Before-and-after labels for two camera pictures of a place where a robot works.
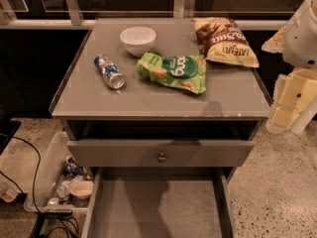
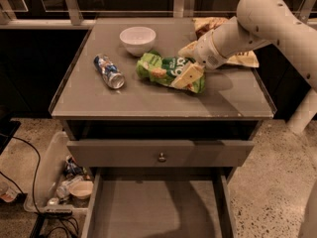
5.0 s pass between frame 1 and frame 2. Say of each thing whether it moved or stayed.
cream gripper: moved
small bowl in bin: stayed
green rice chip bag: stayed
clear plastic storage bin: stayed
